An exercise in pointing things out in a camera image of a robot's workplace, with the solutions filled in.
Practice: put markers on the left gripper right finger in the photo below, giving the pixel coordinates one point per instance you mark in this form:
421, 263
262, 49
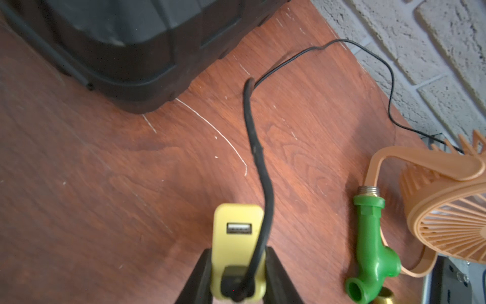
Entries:
280, 289

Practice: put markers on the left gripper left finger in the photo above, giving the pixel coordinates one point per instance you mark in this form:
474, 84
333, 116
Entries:
197, 288

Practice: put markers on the yellow USB charger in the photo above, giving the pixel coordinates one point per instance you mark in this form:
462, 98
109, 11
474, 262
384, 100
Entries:
236, 229

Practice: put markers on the orange desk fan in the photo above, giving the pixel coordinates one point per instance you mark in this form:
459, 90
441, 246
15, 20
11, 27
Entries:
444, 199

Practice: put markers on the black tool case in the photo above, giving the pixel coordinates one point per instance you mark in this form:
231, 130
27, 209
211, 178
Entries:
140, 54

